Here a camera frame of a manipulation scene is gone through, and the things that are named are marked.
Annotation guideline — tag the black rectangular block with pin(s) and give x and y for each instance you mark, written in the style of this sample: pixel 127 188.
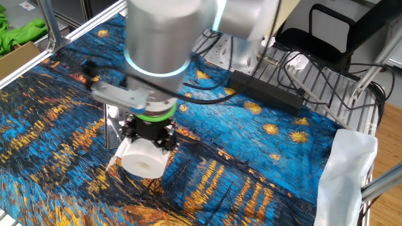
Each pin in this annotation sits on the black rectangular block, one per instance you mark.
pixel 267 92

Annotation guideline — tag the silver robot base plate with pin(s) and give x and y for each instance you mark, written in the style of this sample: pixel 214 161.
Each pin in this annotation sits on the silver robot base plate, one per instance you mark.
pixel 220 53

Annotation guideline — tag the silver camera mount bracket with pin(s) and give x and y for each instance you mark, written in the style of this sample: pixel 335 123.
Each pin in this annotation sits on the silver camera mount bracket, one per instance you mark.
pixel 119 95

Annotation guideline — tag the aluminium table edge rail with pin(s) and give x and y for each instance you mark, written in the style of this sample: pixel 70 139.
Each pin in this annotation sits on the aluminium table edge rail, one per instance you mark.
pixel 94 24

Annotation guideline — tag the green cloth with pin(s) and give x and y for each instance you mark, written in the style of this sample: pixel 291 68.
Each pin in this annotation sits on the green cloth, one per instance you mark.
pixel 25 34

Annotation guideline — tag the starry night painting tablecloth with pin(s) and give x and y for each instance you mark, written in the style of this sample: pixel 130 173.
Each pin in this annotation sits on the starry night painting tablecloth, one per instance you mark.
pixel 235 150

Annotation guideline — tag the white card red mark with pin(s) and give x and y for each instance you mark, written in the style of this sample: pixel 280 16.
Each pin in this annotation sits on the white card red mark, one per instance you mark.
pixel 27 6

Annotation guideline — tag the aluminium frame bar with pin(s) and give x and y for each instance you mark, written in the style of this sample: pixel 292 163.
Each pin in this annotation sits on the aluminium frame bar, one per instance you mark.
pixel 377 62
pixel 51 22
pixel 383 183

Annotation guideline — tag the green striped flat box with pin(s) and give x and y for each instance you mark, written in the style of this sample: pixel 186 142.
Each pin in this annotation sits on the green striped flat box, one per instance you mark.
pixel 111 132

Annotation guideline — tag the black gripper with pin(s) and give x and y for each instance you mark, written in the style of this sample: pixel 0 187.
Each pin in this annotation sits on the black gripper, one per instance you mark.
pixel 152 128

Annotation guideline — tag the white fabric sheet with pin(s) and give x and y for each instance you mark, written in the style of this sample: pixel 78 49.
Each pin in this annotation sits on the white fabric sheet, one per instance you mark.
pixel 342 175

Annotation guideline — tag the brown cardboard box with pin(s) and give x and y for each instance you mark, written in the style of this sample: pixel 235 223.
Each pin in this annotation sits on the brown cardboard box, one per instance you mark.
pixel 15 59

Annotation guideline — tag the black office chair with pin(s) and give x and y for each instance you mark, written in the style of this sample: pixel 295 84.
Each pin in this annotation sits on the black office chair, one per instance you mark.
pixel 314 44

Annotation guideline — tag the white toilet paper roll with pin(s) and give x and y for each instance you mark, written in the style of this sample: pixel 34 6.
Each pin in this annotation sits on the white toilet paper roll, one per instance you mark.
pixel 135 153

